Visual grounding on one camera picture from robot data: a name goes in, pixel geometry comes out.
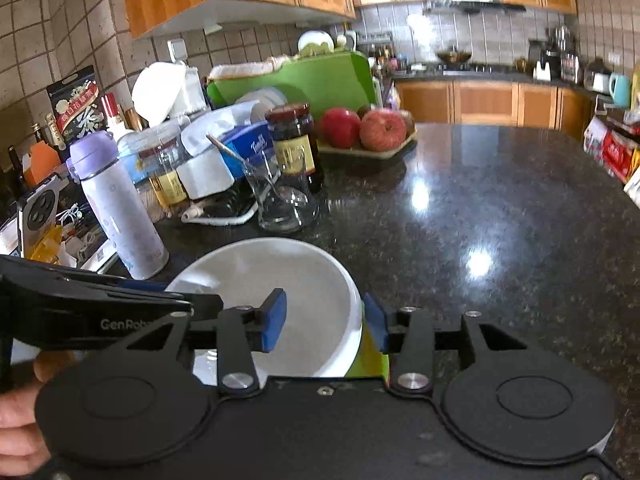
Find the white dish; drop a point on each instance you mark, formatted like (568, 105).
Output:
(260, 100)

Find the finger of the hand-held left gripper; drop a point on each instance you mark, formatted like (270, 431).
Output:
(142, 286)
(207, 306)

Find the amber glass pot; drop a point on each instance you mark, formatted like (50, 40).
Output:
(522, 65)

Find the metal spoon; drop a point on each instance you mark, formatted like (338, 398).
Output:
(230, 152)

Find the streaked red apple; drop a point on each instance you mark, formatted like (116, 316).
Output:
(382, 130)

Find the purple lid water bottle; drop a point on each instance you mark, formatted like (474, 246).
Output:
(130, 220)

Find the clear jar yellow label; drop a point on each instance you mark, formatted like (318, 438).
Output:
(167, 180)

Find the blue tissue pack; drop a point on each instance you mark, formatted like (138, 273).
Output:
(250, 142)

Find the wok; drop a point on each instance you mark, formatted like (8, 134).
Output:
(454, 55)

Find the gas stove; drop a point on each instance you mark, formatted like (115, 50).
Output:
(480, 68)

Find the black kitchen appliance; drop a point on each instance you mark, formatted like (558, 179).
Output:
(544, 60)

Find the clear glass beaker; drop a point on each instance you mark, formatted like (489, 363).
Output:
(285, 210)

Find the dark sauce jar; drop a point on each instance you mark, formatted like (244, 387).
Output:
(295, 150)

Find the wooden base cabinets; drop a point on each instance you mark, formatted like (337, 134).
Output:
(490, 105)

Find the stainless steel pot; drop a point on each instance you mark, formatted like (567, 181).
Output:
(564, 39)

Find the green cutting board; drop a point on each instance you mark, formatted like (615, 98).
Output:
(315, 80)

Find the red snack bag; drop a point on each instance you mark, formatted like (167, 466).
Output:
(612, 152)

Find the phone on yellow stand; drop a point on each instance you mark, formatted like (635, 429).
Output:
(42, 210)

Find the red cap white bottle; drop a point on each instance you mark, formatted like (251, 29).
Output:
(116, 117)

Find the white wall socket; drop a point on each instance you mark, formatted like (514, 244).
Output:
(177, 49)

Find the beige fruit tray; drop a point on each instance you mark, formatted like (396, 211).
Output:
(365, 154)

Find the white base cooking pot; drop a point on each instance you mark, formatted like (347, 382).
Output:
(597, 77)

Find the white tray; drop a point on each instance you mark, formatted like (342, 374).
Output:
(220, 217)

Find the white box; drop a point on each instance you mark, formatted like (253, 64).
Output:
(205, 175)

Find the orange box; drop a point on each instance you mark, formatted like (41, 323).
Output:
(42, 165)

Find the white rice cooker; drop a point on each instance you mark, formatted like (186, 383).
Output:
(346, 40)

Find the teal kettle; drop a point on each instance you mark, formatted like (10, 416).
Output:
(620, 90)

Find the white plate in rack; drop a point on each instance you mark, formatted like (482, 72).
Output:
(316, 41)

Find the range hood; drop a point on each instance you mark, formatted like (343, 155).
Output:
(475, 7)

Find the person's left hand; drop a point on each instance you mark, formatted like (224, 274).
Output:
(20, 420)

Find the white plastic bag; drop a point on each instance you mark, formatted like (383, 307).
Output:
(215, 127)

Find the row of condiment bottles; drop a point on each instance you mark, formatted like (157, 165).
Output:
(387, 57)

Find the green plate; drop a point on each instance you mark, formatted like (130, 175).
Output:
(372, 360)

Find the glass jar appliance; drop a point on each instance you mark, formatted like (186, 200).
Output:
(572, 69)

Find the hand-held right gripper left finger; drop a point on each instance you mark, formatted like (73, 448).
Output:
(275, 317)

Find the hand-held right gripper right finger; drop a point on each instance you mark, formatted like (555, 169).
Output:
(375, 320)

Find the black tea package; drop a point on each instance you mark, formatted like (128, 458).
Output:
(75, 105)

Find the white towel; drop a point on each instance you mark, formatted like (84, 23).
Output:
(240, 70)

